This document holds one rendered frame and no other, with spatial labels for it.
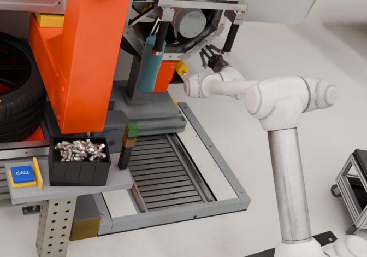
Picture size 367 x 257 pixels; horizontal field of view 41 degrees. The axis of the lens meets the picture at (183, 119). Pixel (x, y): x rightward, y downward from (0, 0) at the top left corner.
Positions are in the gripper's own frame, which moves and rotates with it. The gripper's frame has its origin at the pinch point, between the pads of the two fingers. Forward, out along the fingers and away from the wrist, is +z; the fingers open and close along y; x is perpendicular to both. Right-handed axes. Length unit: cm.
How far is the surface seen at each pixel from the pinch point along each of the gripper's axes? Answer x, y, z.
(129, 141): 40, -45, -62
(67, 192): 45, -72, -69
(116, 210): -3, -76, -50
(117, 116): 18, -51, -24
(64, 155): 55, -64, -63
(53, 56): 59, -52, -19
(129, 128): 45, -42, -62
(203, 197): -37, -44, -49
